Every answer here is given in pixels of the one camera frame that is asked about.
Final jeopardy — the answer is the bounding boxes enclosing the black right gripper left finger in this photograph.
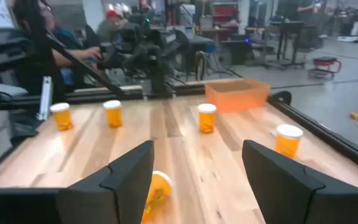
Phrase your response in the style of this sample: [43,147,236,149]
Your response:
[56,139,155,224]

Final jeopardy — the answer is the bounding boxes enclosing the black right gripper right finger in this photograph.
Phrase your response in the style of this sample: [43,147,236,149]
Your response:
[242,139,358,224]

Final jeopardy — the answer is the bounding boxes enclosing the orange pill bottle white cap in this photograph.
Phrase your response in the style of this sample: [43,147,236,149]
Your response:
[274,124,305,160]
[103,99,124,129]
[196,103,218,135]
[140,170,174,224]
[50,102,74,132]

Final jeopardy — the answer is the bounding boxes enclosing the orange plastic basket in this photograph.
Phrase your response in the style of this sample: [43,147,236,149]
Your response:
[204,78,272,114]

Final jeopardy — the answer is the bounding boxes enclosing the red rolling stool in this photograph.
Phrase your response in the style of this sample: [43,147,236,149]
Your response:
[307,55,343,81]

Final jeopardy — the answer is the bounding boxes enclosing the person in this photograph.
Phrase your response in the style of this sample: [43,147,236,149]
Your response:
[9,0,105,105]
[96,8,129,44]

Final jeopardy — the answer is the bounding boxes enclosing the black workbench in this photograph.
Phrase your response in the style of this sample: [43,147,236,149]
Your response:
[268,20,308,68]

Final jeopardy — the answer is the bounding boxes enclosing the red tool cabinet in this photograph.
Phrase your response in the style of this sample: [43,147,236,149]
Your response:
[211,1,240,27]

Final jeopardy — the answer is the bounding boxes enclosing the white aluminium bracket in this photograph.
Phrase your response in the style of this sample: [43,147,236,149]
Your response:
[37,75,53,121]

